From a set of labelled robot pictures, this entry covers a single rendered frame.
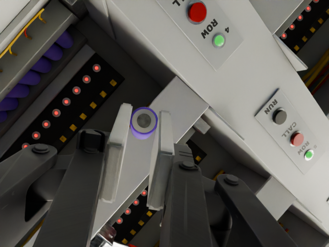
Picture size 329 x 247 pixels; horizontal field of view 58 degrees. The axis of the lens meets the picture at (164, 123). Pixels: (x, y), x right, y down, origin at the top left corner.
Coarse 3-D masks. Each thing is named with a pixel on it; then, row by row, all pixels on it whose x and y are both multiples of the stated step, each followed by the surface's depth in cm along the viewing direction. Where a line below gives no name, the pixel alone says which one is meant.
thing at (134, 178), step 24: (168, 96) 29; (192, 96) 29; (192, 120) 29; (216, 120) 32; (144, 144) 29; (192, 144) 50; (144, 168) 29; (120, 192) 29; (144, 192) 49; (96, 216) 29; (120, 216) 49; (144, 216) 50; (96, 240) 33; (120, 240) 50
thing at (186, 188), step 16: (176, 176) 12; (192, 176) 12; (176, 192) 10; (192, 192) 11; (176, 208) 10; (192, 208) 10; (160, 224) 14; (176, 224) 9; (192, 224) 9; (208, 224) 9; (160, 240) 11; (176, 240) 8; (192, 240) 8; (208, 240) 8
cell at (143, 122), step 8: (136, 112) 19; (144, 112) 19; (152, 112) 19; (136, 120) 19; (144, 120) 19; (152, 120) 19; (136, 128) 19; (144, 128) 19; (152, 128) 19; (136, 136) 23; (144, 136) 21
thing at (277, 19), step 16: (256, 0) 29; (272, 0) 29; (288, 0) 29; (304, 0) 37; (320, 0) 50; (272, 16) 29; (288, 16) 30; (304, 16) 50; (320, 16) 50; (272, 32) 29; (288, 32) 50; (304, 32) 50; (288, 48) 30; (304, 64) 30
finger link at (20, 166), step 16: (16, 160) 10; (32, 160) 11; (48, 160) 11; (0, 176) 9; (16, 176) 9; (32, 176) 10; (0, 192) 9; (16, 192) 9; (0, 208) 8; (16, 208) 9; (32, 208) 11; (48, 208) 12; (0, 224) 9; (16, 224) 10; (32, 224) 11; (0, 240) 9; (16, 240) 10
